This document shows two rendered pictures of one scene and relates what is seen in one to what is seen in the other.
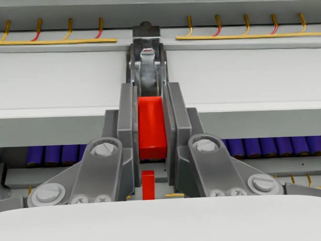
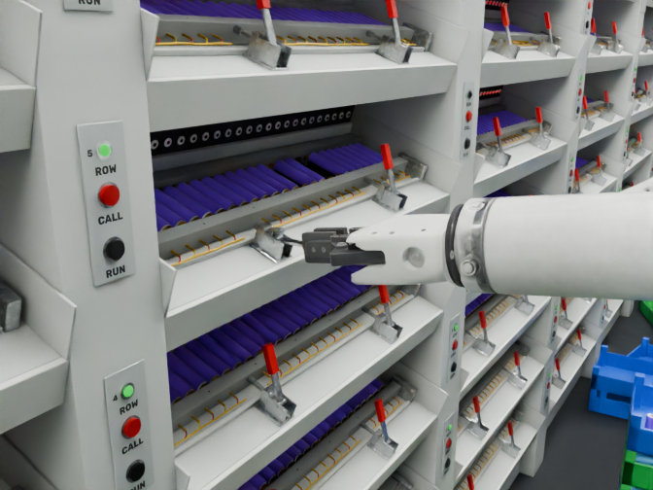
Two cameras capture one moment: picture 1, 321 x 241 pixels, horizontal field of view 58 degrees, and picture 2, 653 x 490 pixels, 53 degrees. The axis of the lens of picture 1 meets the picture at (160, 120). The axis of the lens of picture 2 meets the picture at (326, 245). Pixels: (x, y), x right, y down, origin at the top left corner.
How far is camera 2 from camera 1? 0.61 m
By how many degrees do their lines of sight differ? 50
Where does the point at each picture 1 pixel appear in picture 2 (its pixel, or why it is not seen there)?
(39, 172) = not seen: hidden behind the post
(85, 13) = (222, 228)
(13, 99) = (228, 280)
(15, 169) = not seen: hidden behind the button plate
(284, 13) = (297, 205)
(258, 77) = not seen: hidden behind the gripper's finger
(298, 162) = (326, 320)
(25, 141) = (227, 316)
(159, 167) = (250, 364)
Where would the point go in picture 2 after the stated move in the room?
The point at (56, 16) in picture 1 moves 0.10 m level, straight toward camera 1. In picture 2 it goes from (209, 234) to (298, 243)
